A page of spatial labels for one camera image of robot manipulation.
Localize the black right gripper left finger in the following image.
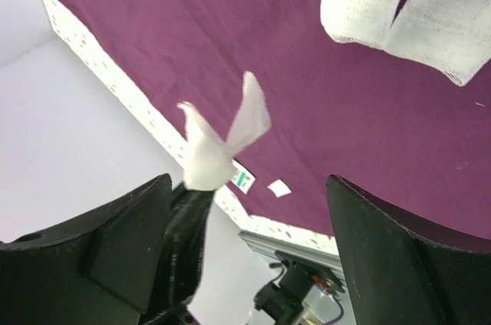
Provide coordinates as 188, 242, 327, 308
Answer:
1, 174, 172, 324

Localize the aluminium rail frame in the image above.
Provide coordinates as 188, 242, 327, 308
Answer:
239, 231, 348, 292

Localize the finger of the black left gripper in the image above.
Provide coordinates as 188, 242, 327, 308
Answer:
143, 184, 214, 324

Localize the purple cloth mat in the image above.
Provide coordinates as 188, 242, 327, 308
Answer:
58, 0, 490, 238

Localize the small white bandage strip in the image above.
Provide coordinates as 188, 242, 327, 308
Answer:
268, 179, 292, 198

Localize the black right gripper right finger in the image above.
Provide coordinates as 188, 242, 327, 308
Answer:
326, 175, 490, 325

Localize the white green suture packet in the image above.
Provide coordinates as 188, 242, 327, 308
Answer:
229, 160, 255, 195

